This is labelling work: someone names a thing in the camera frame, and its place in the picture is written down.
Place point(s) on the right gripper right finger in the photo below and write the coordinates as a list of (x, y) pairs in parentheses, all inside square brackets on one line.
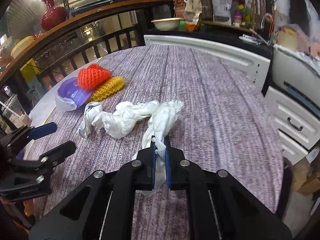
[(218, 206)]

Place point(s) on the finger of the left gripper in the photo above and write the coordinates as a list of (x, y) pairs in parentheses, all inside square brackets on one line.
[(15, 142), (50, 152)]

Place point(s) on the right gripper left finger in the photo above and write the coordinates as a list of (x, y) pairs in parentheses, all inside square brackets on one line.
[(102, 206)]

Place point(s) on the purple plastic wrapper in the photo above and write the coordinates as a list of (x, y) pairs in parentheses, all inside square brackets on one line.
[(70, 96)]

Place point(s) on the white tissue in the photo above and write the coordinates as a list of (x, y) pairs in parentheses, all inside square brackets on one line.
[(162, 117)]

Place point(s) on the orange foam fruit net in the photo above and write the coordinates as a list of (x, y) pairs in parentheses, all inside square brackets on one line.
[(92, 76)]

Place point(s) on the yellow foam fruit net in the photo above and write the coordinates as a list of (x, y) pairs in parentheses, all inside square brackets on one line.
[(107, 88)]

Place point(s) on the plastic drink cup with straw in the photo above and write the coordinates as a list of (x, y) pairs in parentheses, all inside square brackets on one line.
[(15, 113)]

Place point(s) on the purple striped tablecloth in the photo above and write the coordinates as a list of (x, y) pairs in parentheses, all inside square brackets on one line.
[(225, 122)]

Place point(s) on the red ceramic vase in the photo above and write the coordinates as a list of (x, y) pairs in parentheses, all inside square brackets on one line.
[(53, 16)]

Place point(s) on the cream enamel bowl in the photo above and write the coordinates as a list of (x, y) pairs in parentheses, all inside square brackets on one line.
[(167, 24)]

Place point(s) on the beige paper snack bag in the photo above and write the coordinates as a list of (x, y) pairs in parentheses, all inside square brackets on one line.
[(192, 11)]

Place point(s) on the grey foil snack pouch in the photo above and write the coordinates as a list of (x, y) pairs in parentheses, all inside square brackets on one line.
[(222, 11)]

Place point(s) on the white cabinet drawer with handle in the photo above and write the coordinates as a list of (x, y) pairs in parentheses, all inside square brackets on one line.
[(293, 119)]

